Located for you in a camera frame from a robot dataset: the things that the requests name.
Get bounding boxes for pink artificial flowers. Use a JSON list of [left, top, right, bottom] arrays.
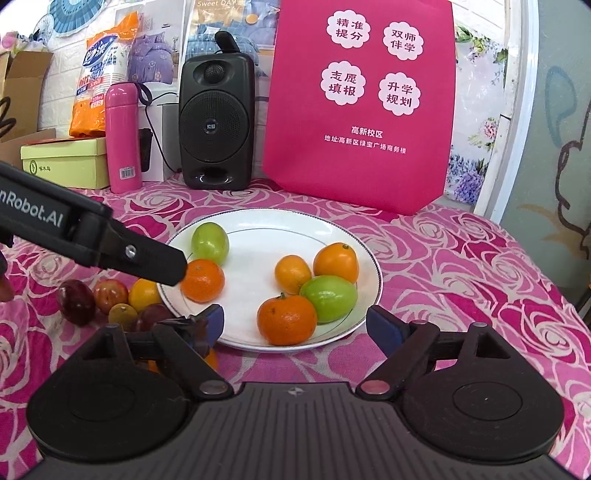
[[0, 30, 29, 55]]

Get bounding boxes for light green shoe box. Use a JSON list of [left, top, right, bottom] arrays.
[[20, 137, 112, 190]]

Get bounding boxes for black speaker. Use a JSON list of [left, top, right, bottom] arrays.
[[178, 54, 256, 190]]

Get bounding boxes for orange paper cup package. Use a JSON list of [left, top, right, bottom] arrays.
[[69, 11, 139, 138]]

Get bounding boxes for pink tote bag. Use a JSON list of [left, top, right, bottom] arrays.
[[262, 0, 457, 215]]

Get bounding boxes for pink rose tablecloth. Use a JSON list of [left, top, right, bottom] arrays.
[[0, 178, 591, 480]]

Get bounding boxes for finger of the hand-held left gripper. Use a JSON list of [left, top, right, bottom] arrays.
[[91, 216, 188, 287]]

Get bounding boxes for red plum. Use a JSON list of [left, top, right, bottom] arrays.
[[95, 279, 130, 315]]

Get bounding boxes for large green jujube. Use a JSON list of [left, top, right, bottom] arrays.
[[300, 275, 359, 324]]

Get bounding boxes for black microphone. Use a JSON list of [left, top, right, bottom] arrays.
[[215, 31, 241, 57]]

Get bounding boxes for purple bedding poster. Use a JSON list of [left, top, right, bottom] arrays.
[[115, 4, 186, 88]]

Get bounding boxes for deep orange mandarin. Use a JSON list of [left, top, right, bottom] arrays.
[[180, 259, 226, 304], [257, 293, 318, 347]]

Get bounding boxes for pink thermos bottle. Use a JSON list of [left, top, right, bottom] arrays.
[[105, 83, 144, 195]]

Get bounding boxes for blue bedding poster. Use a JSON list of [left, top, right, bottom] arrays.
[[185, 0, 282, 100]]

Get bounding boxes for small green jujube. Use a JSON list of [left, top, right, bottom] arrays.
[[191, 222, 230, 266]]

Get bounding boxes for brown cardboard box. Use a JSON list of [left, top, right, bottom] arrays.
[[0, 50, 57, 169]]

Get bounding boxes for large blue paper fan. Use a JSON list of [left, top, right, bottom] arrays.
[[48, 0, 106, 35]]

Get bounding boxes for small olive kiwi fruit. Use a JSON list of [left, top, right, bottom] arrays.
[[107, 303, 138, 332]]

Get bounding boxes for thin black cable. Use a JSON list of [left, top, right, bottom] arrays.
[[137, 83, 182, 175]]

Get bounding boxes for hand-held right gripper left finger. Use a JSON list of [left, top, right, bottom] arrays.
[[67, 304, 234, 400]]

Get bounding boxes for dark purple plum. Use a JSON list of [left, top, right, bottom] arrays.
[[135, 303, 175, 333], [57, 279, 98, 327]]

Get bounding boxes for white carton box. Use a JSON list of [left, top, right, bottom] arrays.
[[139, 102, 182, 183]]

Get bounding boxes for white plate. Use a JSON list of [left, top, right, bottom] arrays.
[[157, 209, 384, 354]]

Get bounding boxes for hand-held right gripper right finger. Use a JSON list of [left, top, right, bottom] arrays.
[[355, 305, 527, 400]]

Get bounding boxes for white door frame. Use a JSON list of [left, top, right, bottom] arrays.
[[475, 0, 542, 222]]

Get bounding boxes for black coiled cable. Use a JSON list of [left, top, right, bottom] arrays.
[[0, 95, 21, 139]]

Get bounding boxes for small orange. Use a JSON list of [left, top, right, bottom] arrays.
[[128, 278, 162, 313]]

